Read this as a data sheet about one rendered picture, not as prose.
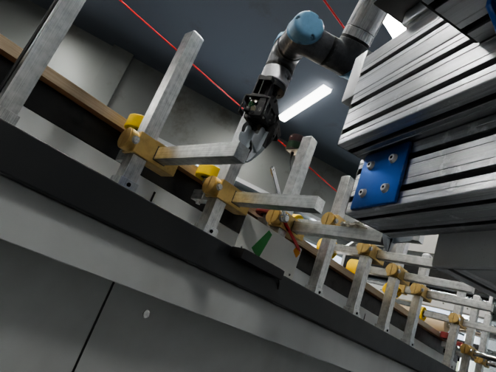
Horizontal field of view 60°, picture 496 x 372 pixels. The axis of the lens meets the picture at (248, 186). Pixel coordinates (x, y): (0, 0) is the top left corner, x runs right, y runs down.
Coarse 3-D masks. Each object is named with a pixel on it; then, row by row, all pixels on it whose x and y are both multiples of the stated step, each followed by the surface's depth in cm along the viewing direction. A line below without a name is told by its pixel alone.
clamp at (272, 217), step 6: (270, 210) 125; (276, 210) 123; (270, 216) 124; (276, 216) 122; (270, 222) 122; (276, 222) 122; (282, 222) 123; (288, 222) 124; (282, 228) 123; (288, 234) 127; (294, 234) 127; (300, 240) 129
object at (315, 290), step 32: (0, 128) 71; (0, 160) 71; (32, 160) 75; (64, 160) 78; (64, 192) 78; (96, 192) 83; (128, 192) 87; (128, 224) 88; (160, 224) 93; (192, 224) 99; (192, 256) 99; (224, 256) 106; (256, 288) 114; (288, 288) 123; (320, 320) 134; (352, 320) 147; (384, 352) 163; (416, 352) 182
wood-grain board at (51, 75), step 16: (0, 48) 89; (16, 48) 91; (48, 80) 96; (64, 80) 98; (80, 96) 101; (96, 112) 104; (112, 112) 107; (192, 176) 126; (304, 240) 161; (368, 288) 194
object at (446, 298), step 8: (408, 288) 198; (432, 296) 190; (440, 296) 187; (448, 296) 185; (456, 296) 183; (456, 304) 184; (464, 304) 180; (472, 304) 178; (480, 304) 176; (488, 304) 174
